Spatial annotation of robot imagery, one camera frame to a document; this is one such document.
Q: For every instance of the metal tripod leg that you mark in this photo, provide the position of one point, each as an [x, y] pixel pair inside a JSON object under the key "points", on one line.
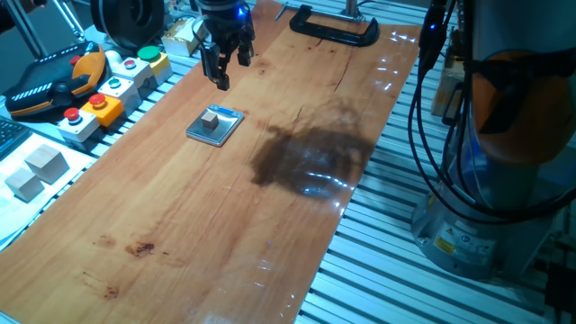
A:
{"points": [[24, 27], [67, 18]]}

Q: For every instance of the wooden board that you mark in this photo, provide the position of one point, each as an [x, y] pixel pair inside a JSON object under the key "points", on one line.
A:
{"points": [[180, 216]]}

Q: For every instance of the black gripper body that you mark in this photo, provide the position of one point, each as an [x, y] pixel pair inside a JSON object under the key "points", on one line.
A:
{"points": [[222, 22]]}

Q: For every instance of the black round spool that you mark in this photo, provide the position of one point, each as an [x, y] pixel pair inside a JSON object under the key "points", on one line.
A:
{"points": [[128, 22]]}

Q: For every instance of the metal post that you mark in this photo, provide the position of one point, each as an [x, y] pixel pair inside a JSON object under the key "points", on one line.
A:
{"points": [[351, 8]]}

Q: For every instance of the black C-clamp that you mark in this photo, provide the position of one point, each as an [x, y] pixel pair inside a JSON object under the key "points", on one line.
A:
{"points": [[333, 33]]}

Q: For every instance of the small wooden cube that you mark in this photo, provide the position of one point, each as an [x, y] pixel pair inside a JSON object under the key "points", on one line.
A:
{"points": [[209, 120]]}

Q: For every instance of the medium wooden cube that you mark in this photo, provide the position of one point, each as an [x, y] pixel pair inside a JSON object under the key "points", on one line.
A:
{"points": [[24, 184]]}

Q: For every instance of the yellow white cardboard box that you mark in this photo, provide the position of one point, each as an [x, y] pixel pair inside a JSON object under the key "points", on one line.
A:
{"points": [[180, 38]]}

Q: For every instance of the silver digital pocket scale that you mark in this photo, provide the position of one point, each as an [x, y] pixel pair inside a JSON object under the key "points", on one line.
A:
{"points": [[220, 132]]}

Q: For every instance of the white paper sheet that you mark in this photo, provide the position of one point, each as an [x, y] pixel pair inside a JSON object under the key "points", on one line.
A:
{"points": [[13, 216]]}

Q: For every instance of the black orange teach pendant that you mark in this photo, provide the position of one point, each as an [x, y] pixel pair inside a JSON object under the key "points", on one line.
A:
{"points": [[45, 85]]}

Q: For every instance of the white rounded plastic piece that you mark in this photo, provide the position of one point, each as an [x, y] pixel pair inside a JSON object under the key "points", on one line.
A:
{"points": [[112, 57]]}

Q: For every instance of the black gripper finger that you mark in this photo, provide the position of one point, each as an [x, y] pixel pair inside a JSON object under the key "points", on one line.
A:
{"points": [[213, 63], [245, 49]]}

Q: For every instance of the large wooden cube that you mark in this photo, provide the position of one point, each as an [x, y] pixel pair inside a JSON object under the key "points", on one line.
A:
{"points": [[47, 164]]}

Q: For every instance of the red button on yellow box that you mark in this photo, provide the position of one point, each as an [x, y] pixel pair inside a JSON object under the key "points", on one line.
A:
{"points": [[104, 110]]}

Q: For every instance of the silver orange robot arm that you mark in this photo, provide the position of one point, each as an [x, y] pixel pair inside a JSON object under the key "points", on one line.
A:
{"points": [[504, 135]]}

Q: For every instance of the person hand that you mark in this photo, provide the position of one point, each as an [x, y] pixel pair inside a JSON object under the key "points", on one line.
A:
{"points": [[35, 3]]}

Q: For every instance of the red button on white box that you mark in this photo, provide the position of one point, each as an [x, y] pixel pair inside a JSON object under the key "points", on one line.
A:
{"points": [[78, 126], [135, 72]]}

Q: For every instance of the black keyboard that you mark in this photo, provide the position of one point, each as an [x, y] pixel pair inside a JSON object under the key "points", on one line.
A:
{"points": [[11, 135]]}

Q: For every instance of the green mushroom button yellow box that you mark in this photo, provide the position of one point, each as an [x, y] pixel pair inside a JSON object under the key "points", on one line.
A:
{"points": [[155, 60]]}

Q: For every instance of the small green button white box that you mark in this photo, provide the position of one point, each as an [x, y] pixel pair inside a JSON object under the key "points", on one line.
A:
{"points": [[120, 90]]}

